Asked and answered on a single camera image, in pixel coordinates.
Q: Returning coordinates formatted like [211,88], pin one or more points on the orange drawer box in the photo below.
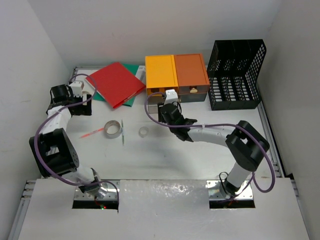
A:
[191,73]

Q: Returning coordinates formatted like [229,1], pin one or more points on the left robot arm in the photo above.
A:
[52,145]

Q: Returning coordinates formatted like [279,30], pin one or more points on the black mesh file rack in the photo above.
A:
[233,71]

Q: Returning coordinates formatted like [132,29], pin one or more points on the large clear tape roll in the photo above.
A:
[113,129]

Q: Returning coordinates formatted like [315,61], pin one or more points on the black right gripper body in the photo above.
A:
[161,117]

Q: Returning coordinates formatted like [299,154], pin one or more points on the green folder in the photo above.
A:
[127,82]

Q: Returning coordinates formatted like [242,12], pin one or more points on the yellow drawer box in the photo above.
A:
[161,75]

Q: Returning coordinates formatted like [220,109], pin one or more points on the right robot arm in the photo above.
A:
[243,142]

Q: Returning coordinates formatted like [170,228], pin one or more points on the orange highlighter pen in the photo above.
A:
[92,133]

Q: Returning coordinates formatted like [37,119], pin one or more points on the small clear tape roll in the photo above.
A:
[143,131]

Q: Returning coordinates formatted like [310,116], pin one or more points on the red folder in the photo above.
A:
[115,83]

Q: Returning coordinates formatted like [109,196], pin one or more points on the green highlighter pen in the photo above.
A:
[122,133]

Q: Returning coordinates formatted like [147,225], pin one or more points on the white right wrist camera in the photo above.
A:
[171,96]

